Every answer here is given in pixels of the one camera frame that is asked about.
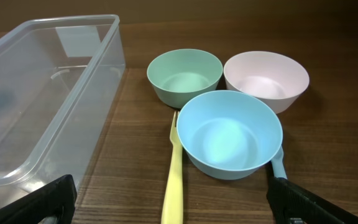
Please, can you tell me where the blue plastic fork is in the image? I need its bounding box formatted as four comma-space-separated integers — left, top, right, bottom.
271, 147, 287, 179

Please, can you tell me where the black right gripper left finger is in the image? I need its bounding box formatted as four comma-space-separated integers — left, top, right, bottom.
0, 174, 77, 224

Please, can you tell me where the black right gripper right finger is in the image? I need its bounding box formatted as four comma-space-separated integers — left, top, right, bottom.
267, 177, 358, 224

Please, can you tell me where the clear plastic storage container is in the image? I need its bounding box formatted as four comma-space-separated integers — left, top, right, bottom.
0, 14, 126, 208

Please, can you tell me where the green plastic bowl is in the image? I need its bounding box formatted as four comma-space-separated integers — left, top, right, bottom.
147, 49, 223, 108

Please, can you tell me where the blue plastic bowl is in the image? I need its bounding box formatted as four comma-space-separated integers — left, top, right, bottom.
177, 90, 283, 180

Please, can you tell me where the pink plastic bowl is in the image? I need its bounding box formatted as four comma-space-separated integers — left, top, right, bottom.
223, 51, 310, 114

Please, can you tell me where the yellow plastic fork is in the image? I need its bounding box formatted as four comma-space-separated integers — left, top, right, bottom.
161, 111, 183, 224

